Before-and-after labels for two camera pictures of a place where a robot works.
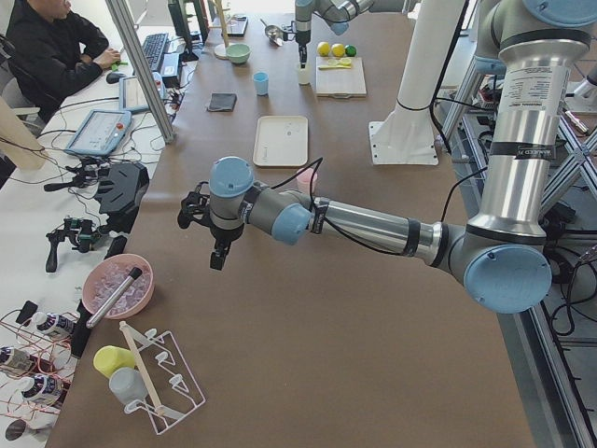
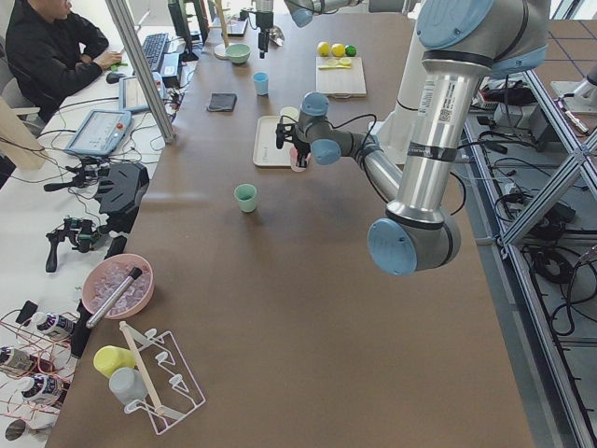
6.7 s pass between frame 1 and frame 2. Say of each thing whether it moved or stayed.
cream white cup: moved
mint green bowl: stayed
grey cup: stayed
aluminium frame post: stayed
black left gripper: moved
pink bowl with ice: stayed
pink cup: moved
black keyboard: stayed
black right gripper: moved
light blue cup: stayed
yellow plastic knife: stayed
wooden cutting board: stayed
